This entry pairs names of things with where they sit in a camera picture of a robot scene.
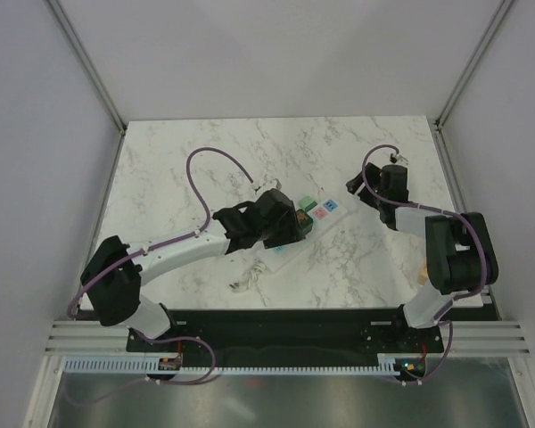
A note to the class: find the dark green cube plug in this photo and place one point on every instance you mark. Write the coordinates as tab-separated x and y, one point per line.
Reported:
305	221

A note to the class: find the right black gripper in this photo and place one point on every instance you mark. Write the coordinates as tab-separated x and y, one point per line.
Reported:
372	174

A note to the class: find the tan wooden cube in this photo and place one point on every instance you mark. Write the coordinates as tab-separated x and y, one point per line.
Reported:
423	275

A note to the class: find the white power strip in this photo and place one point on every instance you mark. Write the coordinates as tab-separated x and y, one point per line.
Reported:
325	215

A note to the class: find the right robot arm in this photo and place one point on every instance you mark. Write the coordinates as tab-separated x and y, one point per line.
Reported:
459	255

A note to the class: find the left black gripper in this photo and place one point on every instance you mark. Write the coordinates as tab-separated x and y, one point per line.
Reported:
291	232

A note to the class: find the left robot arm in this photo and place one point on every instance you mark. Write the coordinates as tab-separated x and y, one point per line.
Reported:
114	277

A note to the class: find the light green cube plug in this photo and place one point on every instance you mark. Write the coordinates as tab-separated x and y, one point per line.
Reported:
307	203

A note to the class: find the white slotted cable duct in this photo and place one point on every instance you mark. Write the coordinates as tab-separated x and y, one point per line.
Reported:
263	363

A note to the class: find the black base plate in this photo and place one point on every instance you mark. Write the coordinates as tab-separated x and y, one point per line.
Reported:
256	315

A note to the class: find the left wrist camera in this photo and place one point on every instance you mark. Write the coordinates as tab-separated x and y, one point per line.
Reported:
272	183

